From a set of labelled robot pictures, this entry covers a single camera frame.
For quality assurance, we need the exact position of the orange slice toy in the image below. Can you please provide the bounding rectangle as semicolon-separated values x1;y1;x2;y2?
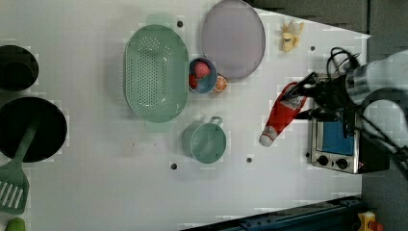
214;75;228;93

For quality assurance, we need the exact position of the yellow red button box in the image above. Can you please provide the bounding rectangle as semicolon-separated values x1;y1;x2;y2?
357;212;384;231

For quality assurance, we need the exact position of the blue metal frame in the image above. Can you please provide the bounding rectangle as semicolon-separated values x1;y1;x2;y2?
184;196;367;231

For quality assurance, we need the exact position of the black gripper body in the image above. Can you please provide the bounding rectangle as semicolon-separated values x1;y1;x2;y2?
314;75;350;121

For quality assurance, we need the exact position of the lavender oval plate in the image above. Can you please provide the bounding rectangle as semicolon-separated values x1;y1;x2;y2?
201;0;266;78

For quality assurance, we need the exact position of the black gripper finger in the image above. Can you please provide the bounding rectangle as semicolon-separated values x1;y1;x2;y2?
294;108;324;120
283;72;318;100

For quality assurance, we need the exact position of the black toaster oven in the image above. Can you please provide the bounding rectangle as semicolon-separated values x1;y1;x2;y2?
308;118;391;174

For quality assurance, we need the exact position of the black cylindrical container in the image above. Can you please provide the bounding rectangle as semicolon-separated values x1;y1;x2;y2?
0;45;39;91

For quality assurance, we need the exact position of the green colander basket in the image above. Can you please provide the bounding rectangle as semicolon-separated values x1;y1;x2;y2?
123;13;189;132

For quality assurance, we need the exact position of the green cylindrical toy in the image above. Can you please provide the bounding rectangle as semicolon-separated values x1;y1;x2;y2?
4;218;26;231

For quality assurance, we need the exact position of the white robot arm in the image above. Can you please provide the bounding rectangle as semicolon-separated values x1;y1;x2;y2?
283;51;408;175

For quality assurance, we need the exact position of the black round pan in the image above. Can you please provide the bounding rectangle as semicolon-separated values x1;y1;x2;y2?
0;97;67;163

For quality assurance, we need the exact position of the red plush ketchup bottle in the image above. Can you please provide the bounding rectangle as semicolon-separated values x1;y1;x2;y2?
259;82;306;147

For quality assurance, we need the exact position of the green spatula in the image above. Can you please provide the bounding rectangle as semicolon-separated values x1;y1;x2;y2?
0;125;38;215

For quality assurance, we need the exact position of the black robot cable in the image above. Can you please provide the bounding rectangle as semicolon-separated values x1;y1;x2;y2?
325;46;361;79

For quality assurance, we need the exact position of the green cup with handle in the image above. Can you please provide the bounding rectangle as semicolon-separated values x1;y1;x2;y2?
181;116;227;164

